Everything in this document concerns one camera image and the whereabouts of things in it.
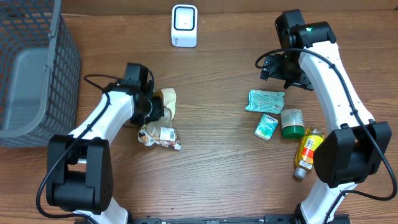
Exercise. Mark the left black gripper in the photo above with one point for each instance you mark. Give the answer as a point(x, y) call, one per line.
point(158, 101)

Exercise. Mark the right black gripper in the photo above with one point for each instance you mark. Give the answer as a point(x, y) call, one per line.
point(273, 66)

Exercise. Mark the brown snack bag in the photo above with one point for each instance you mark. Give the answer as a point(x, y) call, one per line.
point(162, 131)

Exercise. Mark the teal wet wipes pack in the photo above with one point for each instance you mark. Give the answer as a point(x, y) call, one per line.
point(265, 101)

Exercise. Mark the green lidded white jar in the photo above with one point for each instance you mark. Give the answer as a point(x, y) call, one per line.
point(292, 123)

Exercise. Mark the teal Kleenex tissue pack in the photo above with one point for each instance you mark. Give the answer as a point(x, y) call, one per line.
point(266, 127)

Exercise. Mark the yellow tea bottle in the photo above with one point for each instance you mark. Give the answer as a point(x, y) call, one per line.
point(304, 158)

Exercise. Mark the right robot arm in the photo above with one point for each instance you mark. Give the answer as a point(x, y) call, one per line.
point(355, 145)

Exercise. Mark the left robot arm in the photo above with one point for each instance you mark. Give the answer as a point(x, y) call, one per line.
point(79, 179)

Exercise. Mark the white barcode scanner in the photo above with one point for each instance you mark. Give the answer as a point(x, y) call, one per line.
point(184, 26)

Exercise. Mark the grey plastic mesh basket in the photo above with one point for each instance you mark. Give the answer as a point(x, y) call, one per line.
point(40, 73)

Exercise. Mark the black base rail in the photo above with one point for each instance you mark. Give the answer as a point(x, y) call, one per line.
point(211, 221)

